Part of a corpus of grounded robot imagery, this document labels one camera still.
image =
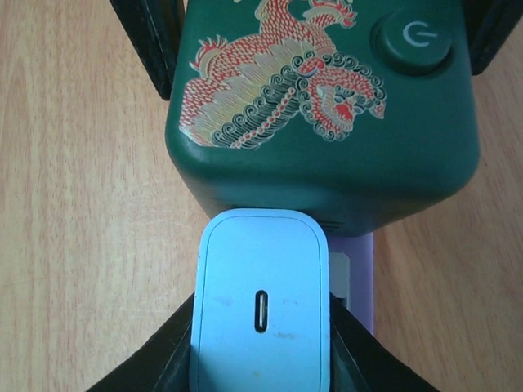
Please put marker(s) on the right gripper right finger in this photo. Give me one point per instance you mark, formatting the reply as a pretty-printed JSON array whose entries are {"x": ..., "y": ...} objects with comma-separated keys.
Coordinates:
[{"x": 359, "y": 362}]

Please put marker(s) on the purple power strip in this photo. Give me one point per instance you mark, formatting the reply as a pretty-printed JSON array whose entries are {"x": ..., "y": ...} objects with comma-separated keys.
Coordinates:
[{"x": 351, "y": 276}]

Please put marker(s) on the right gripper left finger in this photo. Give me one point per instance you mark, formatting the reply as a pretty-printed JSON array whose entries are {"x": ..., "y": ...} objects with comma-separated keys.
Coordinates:
[{"x": 161, "y": 364}]

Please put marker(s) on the dark green cube adapter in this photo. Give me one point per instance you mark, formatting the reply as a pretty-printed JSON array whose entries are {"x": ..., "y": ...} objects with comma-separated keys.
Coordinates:
[{"x": 357, "y": 113}]

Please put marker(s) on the light blue plug adapter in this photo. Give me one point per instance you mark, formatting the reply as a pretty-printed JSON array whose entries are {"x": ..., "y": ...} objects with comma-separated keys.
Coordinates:
[{"x": 261, "y": 304}]

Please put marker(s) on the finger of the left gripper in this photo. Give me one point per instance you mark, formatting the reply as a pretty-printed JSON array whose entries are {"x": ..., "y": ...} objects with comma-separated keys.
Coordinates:
[
  {"x": 490, "y": 24},
  {"x": 154, "y": 28}
]

